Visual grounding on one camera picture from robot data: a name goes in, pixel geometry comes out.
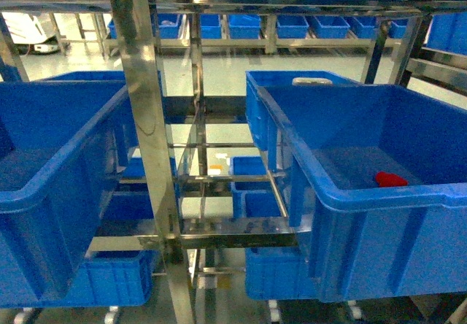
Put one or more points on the red one-stud toy block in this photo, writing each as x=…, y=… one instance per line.
x=389, y=180

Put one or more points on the small blue bin centre floor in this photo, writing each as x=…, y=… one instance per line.
x=255, y=198

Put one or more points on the white grey object in bin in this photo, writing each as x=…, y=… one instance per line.
x=311, y=81

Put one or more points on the lower blue bin right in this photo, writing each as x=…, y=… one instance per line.
x=277, y=273

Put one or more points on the large blue bin right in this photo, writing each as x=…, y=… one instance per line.
x=325, y=145

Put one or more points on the large blue bin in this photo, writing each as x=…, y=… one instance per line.
x=325, y=145
x=64, y=147

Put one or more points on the large blue bin left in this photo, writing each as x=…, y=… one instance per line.
x=64, y=147

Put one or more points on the lower blue bin left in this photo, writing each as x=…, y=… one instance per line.
x=104, y=279

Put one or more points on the stainless steel rack frame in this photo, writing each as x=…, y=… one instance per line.
x=175, y=193

